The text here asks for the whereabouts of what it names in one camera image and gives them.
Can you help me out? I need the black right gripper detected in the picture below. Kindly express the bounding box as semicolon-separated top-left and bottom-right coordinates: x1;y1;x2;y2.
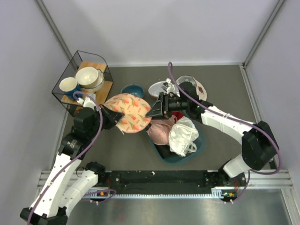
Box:
147;92;189;120

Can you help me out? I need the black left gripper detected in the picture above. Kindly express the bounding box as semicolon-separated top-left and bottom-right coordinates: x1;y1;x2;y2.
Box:
88;103;124;138

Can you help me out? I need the floral mesh laundry bag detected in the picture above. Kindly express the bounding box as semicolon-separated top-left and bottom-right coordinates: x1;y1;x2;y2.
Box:
104;93;152;134

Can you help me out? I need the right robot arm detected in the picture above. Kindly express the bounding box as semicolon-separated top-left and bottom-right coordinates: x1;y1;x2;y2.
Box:
146;82;281;186

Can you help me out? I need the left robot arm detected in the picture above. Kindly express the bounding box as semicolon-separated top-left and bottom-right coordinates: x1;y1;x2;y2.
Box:
20;105;124;225

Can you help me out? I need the pink bra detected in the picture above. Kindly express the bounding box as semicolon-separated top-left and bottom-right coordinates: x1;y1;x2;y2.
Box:
147;115;178;145

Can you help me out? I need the white insulated lunch bag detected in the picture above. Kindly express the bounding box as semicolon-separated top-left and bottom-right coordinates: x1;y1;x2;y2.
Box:
148;75;207;101

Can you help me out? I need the red bra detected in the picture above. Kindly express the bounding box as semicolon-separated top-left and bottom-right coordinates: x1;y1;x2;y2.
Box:
172;112;184;120

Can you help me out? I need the white bra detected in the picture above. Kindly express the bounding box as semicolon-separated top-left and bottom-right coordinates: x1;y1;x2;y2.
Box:
169;116;199;157

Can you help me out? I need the dark blue ceramic bowl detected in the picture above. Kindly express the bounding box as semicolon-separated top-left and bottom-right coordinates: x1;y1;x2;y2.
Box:
120;84;144;98

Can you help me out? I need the white bowl underneath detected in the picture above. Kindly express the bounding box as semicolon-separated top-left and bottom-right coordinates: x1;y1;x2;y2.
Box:
82;69;105;92

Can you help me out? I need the black garment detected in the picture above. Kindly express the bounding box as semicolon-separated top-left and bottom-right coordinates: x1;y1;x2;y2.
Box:
156;145;175;159

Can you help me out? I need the cream ceramic bowl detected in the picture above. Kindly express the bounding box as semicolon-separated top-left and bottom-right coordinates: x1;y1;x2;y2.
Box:
75;67;98;87

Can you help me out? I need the teal plastic basin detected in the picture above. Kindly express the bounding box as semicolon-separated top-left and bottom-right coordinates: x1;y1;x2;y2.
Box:
146;100;207;165

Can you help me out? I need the blue mug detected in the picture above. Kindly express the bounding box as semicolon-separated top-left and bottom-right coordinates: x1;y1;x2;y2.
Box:
59;77;83;101

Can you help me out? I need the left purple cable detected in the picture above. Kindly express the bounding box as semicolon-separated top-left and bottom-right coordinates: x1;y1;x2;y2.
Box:
25;91;117;225

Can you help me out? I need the purple cable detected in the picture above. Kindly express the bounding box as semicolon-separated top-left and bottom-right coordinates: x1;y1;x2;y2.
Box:
167;61;281;204
25;91;117;225

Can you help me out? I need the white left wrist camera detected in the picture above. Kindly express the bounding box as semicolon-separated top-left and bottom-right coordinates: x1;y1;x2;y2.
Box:
77;93;96;109

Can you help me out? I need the black wire wooden shelf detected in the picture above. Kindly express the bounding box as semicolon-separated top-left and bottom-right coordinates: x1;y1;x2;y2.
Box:
52;51;113;116

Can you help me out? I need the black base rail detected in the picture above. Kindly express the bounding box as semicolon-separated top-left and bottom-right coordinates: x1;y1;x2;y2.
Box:
94;170;239;195

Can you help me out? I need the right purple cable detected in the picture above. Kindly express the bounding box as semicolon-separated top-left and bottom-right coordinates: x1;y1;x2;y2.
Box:
167;61;281;204

